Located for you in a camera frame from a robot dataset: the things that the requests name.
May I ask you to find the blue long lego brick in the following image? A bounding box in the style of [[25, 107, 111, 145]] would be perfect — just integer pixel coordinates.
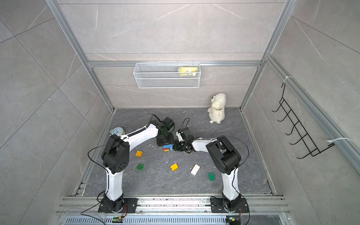
[[163, 144, 173, 149]]

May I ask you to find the orange-yellow lego brick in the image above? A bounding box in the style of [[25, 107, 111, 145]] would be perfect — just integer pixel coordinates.
[[136, 151, 143, 157]]

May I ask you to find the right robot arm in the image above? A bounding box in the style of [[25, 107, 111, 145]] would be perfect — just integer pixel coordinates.
[[174, 124, 250, 214]]

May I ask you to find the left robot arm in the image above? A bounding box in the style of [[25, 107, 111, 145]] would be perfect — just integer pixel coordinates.
[[98, 114, 175, 214]]

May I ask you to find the yellow stepped lego brick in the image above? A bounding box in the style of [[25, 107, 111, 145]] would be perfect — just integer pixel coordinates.
[[170, 163, 179, 171]]

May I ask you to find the white long lego brick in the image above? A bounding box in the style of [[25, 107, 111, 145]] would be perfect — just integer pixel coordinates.
[[190, 164, 200, 176]]

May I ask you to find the dark green lego brick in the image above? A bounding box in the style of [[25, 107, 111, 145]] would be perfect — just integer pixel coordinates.
[[137, 164, 144, 171]]

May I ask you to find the green flat lego brick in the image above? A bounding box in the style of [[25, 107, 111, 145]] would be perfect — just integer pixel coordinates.
[[208, 172, 215, 181]]

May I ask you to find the white plush toy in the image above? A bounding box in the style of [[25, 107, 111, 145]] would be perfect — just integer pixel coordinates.
[[207, 93, 226, 124]]

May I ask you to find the tape roll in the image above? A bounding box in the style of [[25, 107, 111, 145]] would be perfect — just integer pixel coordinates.
[[110, 127, 126, 137]]

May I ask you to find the yellow sponge in basket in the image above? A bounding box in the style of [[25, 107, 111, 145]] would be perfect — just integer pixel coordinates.
[[177, 66, 199, 77]]

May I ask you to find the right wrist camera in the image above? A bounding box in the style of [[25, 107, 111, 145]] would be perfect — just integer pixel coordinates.
[[176, 131, 183, 142]]

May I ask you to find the white wire mesh basket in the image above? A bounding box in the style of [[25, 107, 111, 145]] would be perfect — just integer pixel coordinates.
[[133, 62, 201, 89]]

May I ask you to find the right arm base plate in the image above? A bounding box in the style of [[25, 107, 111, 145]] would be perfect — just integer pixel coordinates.
[[210, 196, 249, 213]]

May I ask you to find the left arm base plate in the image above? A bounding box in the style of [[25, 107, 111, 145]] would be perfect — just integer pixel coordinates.
[[97, 197, 138, 213]]

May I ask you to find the black wire hook rack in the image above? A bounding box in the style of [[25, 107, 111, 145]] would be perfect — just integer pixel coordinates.
[[272, 83, 335, 159]]

